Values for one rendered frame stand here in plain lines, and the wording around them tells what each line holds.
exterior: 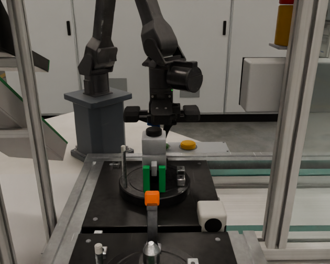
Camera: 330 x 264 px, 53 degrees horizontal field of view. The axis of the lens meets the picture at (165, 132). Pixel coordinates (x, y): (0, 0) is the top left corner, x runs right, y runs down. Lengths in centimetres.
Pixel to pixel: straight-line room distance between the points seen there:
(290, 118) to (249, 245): 22
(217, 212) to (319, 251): 17
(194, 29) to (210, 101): 81
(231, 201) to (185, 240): 22
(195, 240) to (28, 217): 43
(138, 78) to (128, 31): 50
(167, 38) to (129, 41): 281
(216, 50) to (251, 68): 318
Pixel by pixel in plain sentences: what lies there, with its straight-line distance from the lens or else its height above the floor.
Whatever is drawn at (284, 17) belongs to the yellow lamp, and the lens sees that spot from 46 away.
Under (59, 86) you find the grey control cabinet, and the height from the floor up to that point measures 44.
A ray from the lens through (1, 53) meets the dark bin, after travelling 58.
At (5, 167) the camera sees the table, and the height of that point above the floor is 86.
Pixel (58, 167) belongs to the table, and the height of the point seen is 86.
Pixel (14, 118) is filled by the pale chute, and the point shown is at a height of 114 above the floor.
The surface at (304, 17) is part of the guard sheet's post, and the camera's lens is 43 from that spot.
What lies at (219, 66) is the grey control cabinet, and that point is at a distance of 366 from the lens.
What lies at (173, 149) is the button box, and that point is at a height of 96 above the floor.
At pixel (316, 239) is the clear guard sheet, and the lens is 59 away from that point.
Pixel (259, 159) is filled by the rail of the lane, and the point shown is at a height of 96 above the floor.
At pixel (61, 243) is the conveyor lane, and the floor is 95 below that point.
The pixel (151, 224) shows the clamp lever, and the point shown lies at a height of 103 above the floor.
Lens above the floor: 132
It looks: 22 degrees down
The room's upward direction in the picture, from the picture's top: straight up
